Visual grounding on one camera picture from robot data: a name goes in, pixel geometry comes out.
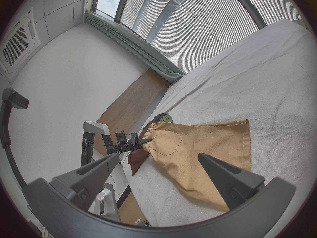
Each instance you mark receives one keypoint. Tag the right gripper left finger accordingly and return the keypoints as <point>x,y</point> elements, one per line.
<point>94,180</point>

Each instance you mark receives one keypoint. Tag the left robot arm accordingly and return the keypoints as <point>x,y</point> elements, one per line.
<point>95,127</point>

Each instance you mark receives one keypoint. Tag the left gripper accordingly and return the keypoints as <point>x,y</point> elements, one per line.
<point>133,144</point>

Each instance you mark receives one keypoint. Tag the bed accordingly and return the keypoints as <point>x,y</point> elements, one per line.
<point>247,83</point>

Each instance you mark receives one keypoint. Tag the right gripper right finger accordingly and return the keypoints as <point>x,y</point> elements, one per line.
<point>223,180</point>

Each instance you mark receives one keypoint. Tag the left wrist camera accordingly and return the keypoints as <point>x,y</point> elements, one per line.
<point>134,135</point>

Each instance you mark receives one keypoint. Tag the green garment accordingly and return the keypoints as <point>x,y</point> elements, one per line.
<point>167,119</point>

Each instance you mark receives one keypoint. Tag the brown garment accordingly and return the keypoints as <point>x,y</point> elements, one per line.
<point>136,161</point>

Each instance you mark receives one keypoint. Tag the window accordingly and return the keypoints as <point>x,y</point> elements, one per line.
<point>198,33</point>

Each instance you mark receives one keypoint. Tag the tan shorts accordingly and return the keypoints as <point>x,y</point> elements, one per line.
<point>188,157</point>

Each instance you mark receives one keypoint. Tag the black garment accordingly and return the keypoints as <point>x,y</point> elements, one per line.
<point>158,118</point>

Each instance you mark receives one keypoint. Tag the grey-green curtain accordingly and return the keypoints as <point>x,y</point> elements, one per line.
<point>138,48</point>

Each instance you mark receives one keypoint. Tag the white ceiling air vent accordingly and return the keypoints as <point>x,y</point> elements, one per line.
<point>17,41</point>

